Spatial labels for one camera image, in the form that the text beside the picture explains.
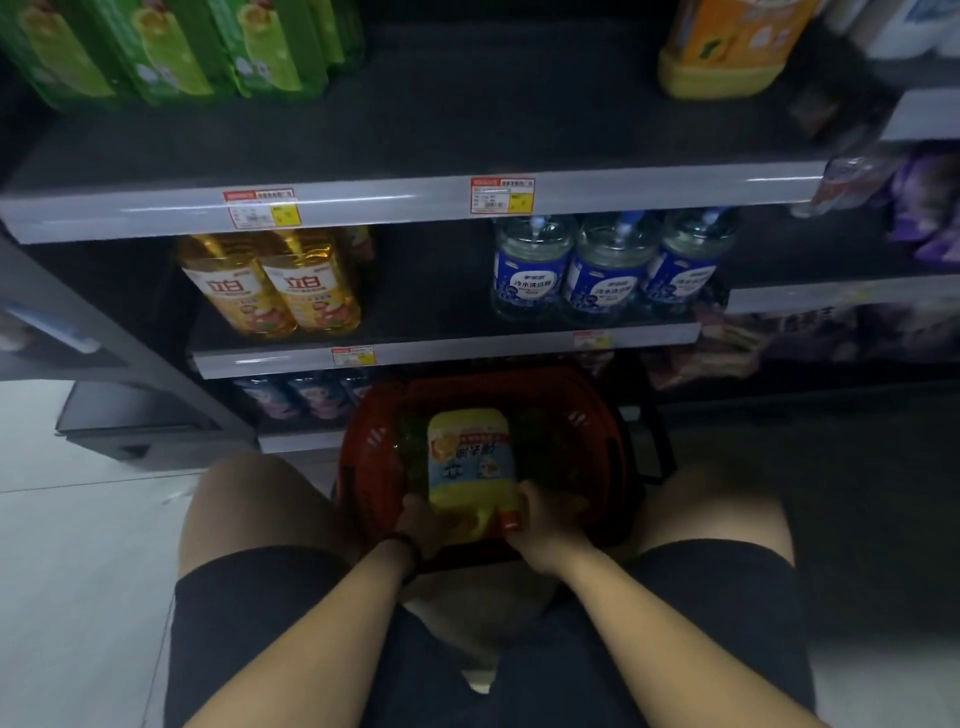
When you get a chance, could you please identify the large orange detergent jug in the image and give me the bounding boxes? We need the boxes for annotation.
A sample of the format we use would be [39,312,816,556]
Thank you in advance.
[657,0,824,101]

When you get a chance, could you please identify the person's left leg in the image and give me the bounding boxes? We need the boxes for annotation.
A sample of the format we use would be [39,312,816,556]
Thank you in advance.
[177,453,365,580]

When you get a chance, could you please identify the dark grey shelf unit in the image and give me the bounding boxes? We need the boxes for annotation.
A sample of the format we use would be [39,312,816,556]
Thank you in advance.
[0,22,960,459]

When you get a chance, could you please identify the white bottles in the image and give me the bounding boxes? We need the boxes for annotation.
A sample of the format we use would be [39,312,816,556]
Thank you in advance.
[823,0,960,63]

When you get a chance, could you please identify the clear bottle blue label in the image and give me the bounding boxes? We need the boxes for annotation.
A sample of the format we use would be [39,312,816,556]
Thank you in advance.
[561,213,666,329]
[643,208,742,318]
[492,216,578,324]

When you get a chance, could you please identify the grey side shelf unit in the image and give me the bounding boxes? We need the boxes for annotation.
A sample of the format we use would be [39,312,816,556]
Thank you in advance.
[0,228,258,470]

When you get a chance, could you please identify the person's right leg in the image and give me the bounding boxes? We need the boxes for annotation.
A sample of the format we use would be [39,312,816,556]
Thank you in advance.
[636,463,798,575]

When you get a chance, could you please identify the golden dish soap bottle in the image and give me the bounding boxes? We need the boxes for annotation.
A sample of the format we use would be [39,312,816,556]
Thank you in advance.
[177,234,298,340]
[258,230,363,336]

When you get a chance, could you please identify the person's right hand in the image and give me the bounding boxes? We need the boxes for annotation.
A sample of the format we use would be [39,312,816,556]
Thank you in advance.
[504,480,603,580]

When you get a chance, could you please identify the row of blue pink bottles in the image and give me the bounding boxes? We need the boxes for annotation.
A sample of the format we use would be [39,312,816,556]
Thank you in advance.
[231,373,376,423]

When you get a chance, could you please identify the row of dark purple packets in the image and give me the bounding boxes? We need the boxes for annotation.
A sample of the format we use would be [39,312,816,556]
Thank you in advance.
[645,298,960,391]

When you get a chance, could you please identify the clear plastic packet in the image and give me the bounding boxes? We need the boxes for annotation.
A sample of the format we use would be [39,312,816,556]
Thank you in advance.
[789,153,903,220]

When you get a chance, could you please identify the person's left forearm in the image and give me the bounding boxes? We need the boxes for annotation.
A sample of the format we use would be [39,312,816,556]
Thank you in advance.
[183,546,418,728]

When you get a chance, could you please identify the red plastic shopping basket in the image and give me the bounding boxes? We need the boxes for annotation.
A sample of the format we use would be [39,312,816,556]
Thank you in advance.
[334,366,655,573]

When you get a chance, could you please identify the black shorts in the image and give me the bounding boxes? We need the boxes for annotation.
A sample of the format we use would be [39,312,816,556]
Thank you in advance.
[163,538,820,728]

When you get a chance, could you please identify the green refill pouch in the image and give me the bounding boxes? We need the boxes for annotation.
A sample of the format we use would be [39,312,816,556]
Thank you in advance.
[82,0,235,106]
[313,0,369,76]
[0,0,114,112]
[204,0,333,100]

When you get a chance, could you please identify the person's right forearm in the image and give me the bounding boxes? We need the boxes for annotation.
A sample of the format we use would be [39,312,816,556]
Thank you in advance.
[551,546,822,728]

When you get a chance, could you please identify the person's leg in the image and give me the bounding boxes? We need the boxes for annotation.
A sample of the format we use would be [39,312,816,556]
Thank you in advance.
[177,453,365,580]
[636,463,798,575]

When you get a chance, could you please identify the yellow detergent bottle blue label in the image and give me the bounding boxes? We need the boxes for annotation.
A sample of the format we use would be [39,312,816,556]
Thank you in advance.
[425,408,527,546]

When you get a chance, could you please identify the person's left hand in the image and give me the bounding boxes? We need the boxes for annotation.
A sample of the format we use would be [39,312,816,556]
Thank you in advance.
[395,491,456,561]

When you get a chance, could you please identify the black wristband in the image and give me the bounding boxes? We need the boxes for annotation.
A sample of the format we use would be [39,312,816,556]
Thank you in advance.
[377,531,423,585]

